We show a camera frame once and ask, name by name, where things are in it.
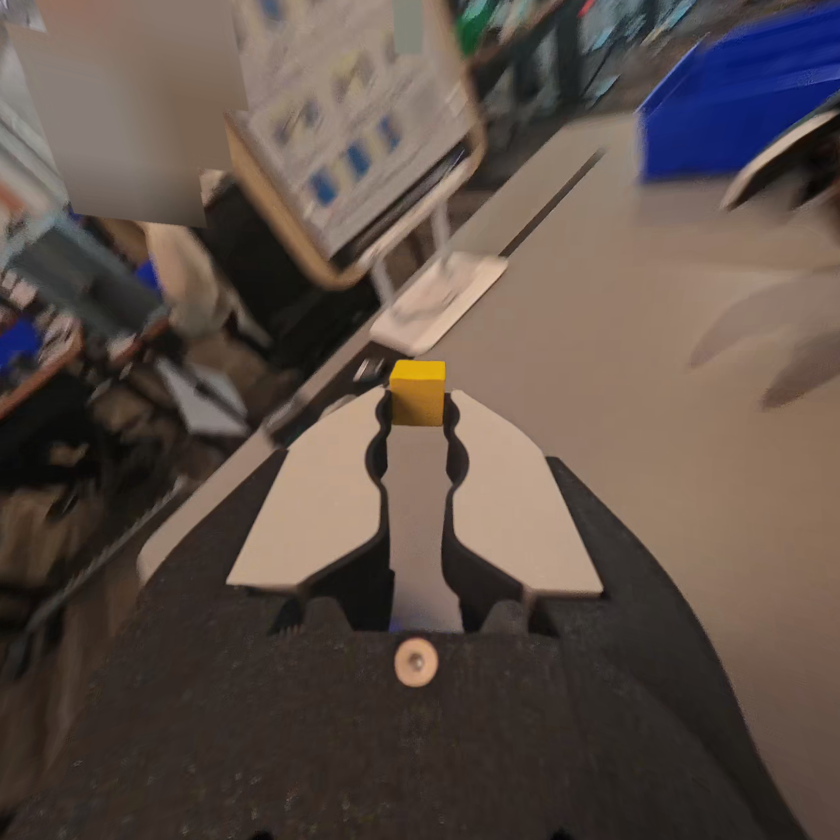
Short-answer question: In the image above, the yellow wooden cube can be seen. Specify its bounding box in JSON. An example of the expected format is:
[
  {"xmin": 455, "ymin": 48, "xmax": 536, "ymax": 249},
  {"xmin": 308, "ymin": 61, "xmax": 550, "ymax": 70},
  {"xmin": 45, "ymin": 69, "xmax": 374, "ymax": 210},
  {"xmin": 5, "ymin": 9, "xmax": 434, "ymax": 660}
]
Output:
[{"xmin": 388, "ymin": 360, "xmax": 448, "ymax": 427}]

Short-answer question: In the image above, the pale paper sheet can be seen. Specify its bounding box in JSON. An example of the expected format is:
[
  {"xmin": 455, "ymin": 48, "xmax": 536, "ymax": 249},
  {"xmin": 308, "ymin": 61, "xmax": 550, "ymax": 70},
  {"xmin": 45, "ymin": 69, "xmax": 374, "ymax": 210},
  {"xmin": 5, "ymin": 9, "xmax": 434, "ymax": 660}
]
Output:
[{"xmin": 154, "ymin": 357, "xmax": 252, "ymax": 438}]

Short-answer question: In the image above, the stack of green bins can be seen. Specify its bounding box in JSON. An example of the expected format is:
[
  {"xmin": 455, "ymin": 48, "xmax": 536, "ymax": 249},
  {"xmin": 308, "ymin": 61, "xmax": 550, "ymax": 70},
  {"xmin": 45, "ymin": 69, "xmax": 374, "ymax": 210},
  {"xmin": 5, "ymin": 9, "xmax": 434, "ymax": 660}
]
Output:
[{"xmin": 456, "ymin": 0, "xmax": 500, "ymax": 57}]

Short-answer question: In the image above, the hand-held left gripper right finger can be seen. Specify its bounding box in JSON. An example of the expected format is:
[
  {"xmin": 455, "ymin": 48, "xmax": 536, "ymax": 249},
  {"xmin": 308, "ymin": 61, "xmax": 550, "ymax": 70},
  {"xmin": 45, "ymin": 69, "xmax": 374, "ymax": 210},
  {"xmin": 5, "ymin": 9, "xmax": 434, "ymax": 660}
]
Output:
[{"xmin": 441, "ymin": 388, "xmax": 605, "ymax": 634}]

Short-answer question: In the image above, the white instruction sheet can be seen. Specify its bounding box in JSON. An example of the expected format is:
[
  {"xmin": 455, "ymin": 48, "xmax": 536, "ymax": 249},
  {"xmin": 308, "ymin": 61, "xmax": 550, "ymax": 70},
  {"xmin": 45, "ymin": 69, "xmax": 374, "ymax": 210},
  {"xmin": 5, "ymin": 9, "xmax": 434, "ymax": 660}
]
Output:
[{"xmin": 236, "ymin": 0, "xmax": 475, "ymax": 258}]

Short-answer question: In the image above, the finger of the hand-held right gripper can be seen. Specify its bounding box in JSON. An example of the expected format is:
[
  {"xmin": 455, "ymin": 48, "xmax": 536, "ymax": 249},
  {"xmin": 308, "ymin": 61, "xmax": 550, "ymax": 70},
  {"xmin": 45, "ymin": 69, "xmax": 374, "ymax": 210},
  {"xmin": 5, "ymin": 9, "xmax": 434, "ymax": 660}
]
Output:
[{"xmin": 718, "ymin": 108, "xmax": 840, "ymax": 211}]

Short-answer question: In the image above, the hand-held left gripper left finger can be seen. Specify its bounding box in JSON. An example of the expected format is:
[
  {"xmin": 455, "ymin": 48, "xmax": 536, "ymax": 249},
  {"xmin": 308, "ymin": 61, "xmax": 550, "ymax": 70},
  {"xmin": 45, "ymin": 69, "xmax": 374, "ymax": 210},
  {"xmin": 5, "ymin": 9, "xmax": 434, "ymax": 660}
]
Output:
[{"xmin": 226, "ymin": 386, "xmax": 395, "ymax": 634}]

